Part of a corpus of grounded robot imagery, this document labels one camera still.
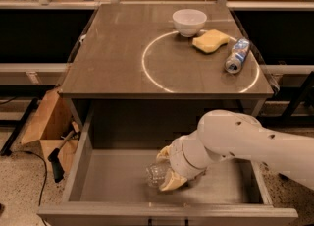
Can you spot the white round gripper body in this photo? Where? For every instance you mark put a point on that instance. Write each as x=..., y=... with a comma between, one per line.
x=176, y=156

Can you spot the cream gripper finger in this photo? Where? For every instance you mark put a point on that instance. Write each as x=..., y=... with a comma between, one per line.
x=172, y=181
x=163, y=155

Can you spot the clear plastic water bottle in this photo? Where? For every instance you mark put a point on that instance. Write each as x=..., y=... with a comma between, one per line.
x=156, y=174

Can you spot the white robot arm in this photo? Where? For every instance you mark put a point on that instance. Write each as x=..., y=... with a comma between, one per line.
x=222, y=135

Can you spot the grey open top drawer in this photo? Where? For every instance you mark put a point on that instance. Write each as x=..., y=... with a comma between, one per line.
x=107, y=185

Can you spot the blue crushed soda can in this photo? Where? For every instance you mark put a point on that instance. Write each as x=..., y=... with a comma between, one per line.
x=236, y=59

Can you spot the cardboard box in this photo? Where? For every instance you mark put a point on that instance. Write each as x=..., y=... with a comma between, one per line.
x=50, y=124

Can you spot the yellow sponge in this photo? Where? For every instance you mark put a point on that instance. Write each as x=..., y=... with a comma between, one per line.
x=210, y=41

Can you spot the white ceramic bowl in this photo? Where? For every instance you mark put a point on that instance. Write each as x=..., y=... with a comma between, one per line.
x=189, y=22

